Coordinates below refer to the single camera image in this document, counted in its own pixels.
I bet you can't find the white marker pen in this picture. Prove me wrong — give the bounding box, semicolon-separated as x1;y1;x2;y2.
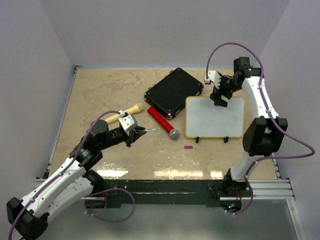
144;128;157;132

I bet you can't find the red glitter microphone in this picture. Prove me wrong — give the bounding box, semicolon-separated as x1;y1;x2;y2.
147;106;180;140

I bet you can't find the black ribbed carrying case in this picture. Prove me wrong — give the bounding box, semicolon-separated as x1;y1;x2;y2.
144;67;204;120

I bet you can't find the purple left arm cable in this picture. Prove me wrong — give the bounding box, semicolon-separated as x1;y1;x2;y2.
8;110;126;240

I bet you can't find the yellow framed whiteboard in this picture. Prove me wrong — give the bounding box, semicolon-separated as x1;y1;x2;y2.
185;96;245;139

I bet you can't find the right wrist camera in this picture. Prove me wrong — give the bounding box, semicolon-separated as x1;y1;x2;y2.
203;70;223;89

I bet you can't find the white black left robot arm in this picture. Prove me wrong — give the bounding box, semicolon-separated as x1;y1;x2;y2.
6;115;147;240

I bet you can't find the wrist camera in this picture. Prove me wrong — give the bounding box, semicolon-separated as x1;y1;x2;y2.
118;114;138;132
203;70;223;89

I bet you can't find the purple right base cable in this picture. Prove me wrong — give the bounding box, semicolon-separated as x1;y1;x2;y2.
223;182;256;216

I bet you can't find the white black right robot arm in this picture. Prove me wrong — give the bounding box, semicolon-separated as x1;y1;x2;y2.
204;57;288;197

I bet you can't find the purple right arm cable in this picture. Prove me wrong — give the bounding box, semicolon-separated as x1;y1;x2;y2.
206;41;316;180

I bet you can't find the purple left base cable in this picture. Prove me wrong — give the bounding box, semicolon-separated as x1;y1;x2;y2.
84;187;136;222

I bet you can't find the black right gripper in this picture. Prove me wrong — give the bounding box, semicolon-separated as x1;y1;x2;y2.
210;73;242;108

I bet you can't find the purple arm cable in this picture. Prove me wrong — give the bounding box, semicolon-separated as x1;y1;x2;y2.
8;110;126;240
206;41;316;180

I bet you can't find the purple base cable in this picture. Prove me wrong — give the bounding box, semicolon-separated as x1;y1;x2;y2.
223;182;256;216
84;187;136;222

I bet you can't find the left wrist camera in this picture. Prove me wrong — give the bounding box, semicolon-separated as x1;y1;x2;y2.
118;114;138;132

